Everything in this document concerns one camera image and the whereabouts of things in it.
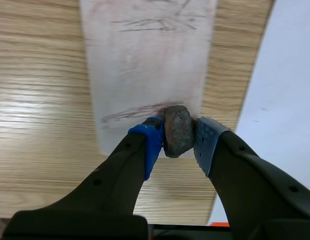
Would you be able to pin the small white tile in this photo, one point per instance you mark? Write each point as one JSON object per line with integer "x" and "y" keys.
{"x": 147, "y": 67}

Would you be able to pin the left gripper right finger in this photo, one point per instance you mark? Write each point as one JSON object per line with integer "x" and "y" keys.
{"x": 250, "y": 180}

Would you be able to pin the small dark stone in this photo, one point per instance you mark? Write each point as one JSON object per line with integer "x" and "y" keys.
{"x": 179, "y": 131}

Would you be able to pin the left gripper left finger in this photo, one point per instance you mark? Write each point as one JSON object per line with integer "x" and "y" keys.
{"x": 112, "y": 180}

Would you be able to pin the white sheet of paper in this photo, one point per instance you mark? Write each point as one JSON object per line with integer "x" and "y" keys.
{"x": 280, "y": 87}

